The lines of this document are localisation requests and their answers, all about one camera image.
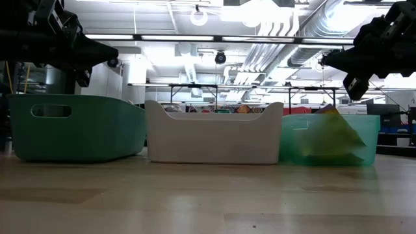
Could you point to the red background cloth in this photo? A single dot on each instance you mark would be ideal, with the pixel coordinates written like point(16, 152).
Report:
point(297, 111)

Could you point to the colourful patterned cloth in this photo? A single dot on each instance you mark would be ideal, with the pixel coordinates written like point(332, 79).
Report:
point(247, 109)

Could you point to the black monitor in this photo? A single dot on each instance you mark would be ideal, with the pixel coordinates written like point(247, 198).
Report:
point(383, 117)

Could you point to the black background workstation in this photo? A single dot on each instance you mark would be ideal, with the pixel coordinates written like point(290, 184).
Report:
point(396, 150)

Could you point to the black ceiling spotlight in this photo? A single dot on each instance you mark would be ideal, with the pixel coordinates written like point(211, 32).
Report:
point(220, 58)
point(113, 63)

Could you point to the white plastic bin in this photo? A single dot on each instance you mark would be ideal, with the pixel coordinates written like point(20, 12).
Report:
point(211, 143)

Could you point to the silver ventilation duct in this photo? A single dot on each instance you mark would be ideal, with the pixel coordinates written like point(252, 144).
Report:
point(325, 19)

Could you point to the large yellow candy packet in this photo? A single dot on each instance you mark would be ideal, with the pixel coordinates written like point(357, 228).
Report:
point(331, 136)

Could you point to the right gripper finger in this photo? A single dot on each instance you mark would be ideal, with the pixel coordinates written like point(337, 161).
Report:
point(343, 60)
point(357, 87)

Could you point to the translucent teal plastic bin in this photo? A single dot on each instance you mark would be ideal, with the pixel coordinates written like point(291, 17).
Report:
point(289, 143)

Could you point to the black beam with light strips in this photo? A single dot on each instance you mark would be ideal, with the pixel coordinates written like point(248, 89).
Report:
point(178, 38)

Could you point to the green soda can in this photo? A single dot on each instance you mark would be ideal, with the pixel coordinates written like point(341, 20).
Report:
point(222, 111)

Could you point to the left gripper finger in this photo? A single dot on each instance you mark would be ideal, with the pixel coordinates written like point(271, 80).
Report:
point(96, 53)
point(83, 78)

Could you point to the dark green plastic bin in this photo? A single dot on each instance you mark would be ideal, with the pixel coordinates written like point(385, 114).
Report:
point(91, 136)

